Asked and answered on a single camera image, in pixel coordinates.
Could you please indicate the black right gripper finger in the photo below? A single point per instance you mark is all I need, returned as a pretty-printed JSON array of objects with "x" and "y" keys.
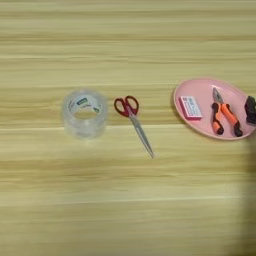
[{"x": 250, "y": 111}]

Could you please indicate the orange black pliers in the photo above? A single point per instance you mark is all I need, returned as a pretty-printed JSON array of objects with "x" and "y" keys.
[{"x": 230, "y": 116}]

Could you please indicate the pink oval plate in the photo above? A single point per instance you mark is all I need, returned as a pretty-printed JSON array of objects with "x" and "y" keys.
[{"x": 200, "y": 90}]

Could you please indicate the clear tape roll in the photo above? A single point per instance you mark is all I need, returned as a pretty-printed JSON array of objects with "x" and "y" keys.
[{"x": 71, "y": 126}]

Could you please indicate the pink white eraser box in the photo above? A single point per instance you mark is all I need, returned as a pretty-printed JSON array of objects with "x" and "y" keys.
[{"x": 190, "y": 108}]

